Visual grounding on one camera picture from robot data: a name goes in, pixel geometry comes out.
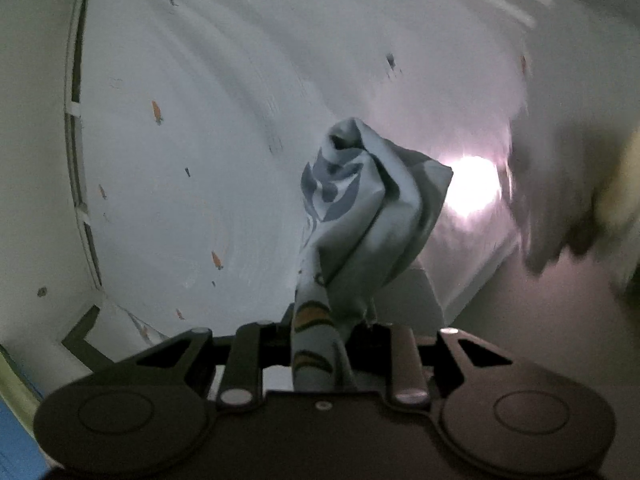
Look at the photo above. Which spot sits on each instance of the white printed bed sheet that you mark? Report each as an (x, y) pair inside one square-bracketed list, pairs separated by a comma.
[(200, 135)]

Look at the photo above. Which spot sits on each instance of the pile of folded clothes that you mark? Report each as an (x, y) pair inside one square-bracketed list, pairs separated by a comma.
[(560, 160)]

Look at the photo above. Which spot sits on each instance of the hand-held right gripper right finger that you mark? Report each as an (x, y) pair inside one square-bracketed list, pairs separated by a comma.
[(402, 355)]

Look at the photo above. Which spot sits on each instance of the blue leaf-print garment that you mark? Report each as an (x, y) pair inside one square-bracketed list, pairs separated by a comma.
[(370, 200)]

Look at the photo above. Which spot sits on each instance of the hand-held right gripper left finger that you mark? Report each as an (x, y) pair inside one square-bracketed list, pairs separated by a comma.
[(250, 350)]

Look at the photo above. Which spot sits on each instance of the blue panel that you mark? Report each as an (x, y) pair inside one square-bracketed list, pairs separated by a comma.
[(15, 435)]

